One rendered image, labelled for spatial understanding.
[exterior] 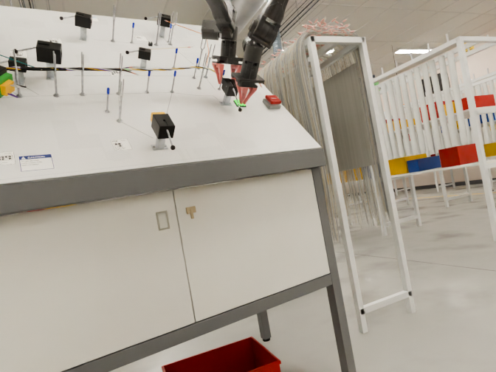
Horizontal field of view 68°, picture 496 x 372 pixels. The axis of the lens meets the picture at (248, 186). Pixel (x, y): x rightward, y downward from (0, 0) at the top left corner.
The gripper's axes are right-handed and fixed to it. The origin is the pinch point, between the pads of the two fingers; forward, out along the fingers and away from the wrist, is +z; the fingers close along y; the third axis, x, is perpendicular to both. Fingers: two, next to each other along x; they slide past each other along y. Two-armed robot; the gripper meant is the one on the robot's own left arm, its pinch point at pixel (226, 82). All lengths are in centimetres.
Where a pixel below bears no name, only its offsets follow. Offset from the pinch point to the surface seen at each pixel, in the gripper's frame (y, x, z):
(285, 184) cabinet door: -11.6, 29.2, 31.7
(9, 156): 70, 25, 19
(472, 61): -820, -406, -49
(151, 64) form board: 21.8, -23.6, -3.5
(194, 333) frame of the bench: 28, 48, 68
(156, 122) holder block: 34.2, 27.9, 9.8
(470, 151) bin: -296, -66, 56
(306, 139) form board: -24.6, 21.4, 17.5
